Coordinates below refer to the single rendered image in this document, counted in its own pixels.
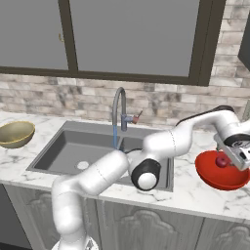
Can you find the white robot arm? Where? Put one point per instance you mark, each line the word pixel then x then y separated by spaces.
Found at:
pixel 88 175

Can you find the grey arched sink faucet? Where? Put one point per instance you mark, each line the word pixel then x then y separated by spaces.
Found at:
pixel 115 107

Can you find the grey steel sink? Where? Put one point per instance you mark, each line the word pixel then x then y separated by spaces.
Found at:
pixel 68 149

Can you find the grey carved cupboard door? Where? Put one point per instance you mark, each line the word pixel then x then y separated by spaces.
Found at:
pixel 228 236
pixel 146 228
pixel 35 208

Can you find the dark wall cupboard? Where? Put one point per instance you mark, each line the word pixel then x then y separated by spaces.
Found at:
pixel 244 45

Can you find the red apple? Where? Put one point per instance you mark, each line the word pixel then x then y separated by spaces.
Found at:
pixel 222 160

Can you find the olive yellow bowl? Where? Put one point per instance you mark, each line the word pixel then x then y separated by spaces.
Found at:
pixel 14 134

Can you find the red bowl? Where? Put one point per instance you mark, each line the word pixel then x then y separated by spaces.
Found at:
pixel 215 177

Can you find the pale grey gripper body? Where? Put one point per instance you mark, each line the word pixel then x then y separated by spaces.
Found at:
pixel 228 150

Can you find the dark grey appliance front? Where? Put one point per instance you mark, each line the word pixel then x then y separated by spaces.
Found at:
pixel 9 218

